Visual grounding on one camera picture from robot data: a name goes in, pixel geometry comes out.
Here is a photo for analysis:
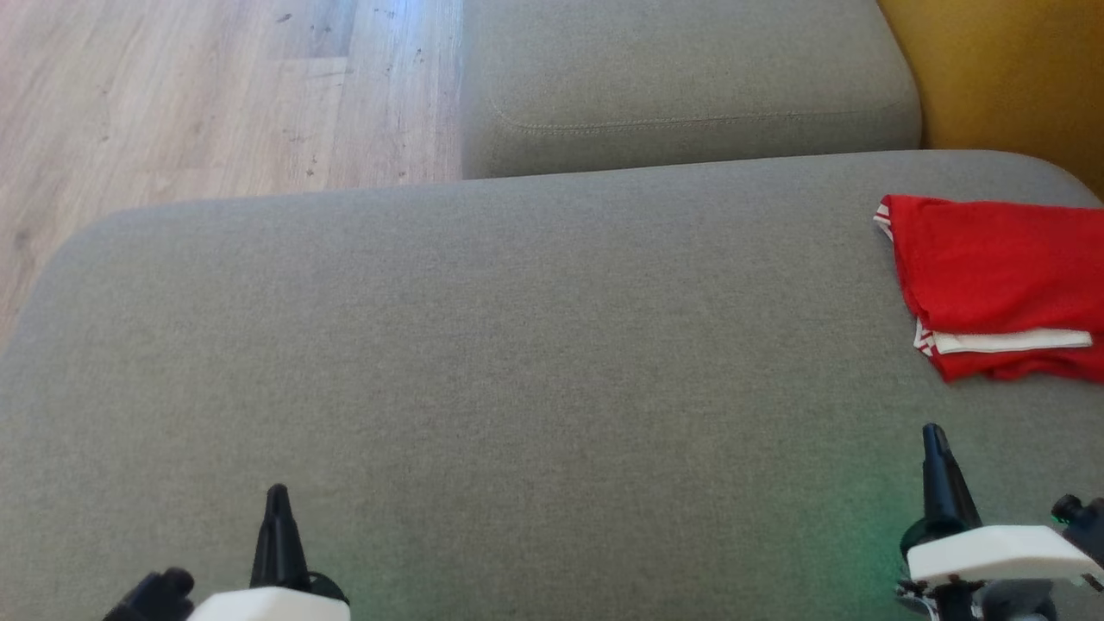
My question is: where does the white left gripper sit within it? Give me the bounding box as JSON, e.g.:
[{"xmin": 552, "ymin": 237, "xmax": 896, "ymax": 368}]
[{"xmin": 185, "ymin": 484, "xmax": 352, "ymax": 621}]

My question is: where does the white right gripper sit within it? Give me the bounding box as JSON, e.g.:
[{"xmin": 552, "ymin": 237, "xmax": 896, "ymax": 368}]
[{"xmin": 897, "ymin": 423, "xmax": 1104, "ymax": 621}]

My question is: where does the small grey sofa seat cushion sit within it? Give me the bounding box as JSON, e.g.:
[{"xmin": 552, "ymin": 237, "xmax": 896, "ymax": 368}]
[{"xmin": 461, "ymin": 0, "xmax": 922, "ymax": 180}]

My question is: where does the large grey sofa seat cushion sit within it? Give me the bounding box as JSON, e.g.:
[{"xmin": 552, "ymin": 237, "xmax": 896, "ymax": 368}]
[{"xmin": 0, "ymin": 149, "xmax": 1104, "ymax": 621}]

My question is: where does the narrow yellow sofa back cushion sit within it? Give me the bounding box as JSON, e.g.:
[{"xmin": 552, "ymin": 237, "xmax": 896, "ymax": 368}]
[{"xmin": 878, "ymin": 0, "xmax": 1104, "ymax": 201}]

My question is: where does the red jersey with white trim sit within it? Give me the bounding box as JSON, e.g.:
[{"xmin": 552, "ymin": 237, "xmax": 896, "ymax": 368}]
[{"xmin": 873, "ymin": 194, "xmax": 1104, "ymax": 356}]

